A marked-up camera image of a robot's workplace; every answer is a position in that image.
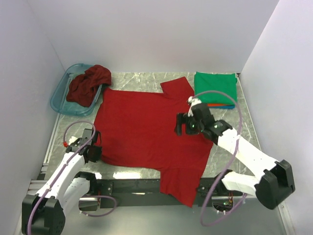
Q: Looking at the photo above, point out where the green folded t shirt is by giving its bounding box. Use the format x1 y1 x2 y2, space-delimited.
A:
194 72 237 105

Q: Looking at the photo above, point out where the blue transparent plastic bin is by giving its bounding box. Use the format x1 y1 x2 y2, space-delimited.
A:
50 63 102 117

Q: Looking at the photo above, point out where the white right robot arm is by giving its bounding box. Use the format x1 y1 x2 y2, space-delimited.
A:
175 101 295 210

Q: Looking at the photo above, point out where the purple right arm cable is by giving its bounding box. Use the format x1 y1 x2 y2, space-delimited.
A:
188 90 246 226

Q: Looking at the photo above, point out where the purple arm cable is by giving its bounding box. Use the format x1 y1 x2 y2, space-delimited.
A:
26 120 118 235
188 90 246 226

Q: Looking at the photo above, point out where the orange folded t shirt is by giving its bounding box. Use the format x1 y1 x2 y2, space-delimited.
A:
208 103 227 107

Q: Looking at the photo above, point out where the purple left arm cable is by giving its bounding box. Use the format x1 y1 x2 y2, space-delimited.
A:
26 120 118 235

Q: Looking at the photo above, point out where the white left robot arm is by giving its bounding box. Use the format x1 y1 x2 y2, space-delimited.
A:
21 129 102 235

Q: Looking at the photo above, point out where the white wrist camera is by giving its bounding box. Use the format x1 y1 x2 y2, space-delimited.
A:
63 136 78 147
187 96 202 117

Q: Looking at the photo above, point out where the dark red t shirt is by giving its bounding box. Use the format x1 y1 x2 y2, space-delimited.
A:
66 65 112 107

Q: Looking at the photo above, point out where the bright red t shirt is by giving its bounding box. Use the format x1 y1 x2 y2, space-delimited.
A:
94 77 213 207

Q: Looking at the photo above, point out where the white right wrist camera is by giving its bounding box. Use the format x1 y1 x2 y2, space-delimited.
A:
187 96 202 117

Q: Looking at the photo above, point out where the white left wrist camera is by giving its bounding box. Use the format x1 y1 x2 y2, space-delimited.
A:
63 136 78 147

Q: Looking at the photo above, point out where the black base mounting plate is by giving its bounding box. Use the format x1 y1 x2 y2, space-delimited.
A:
67 178 235 212

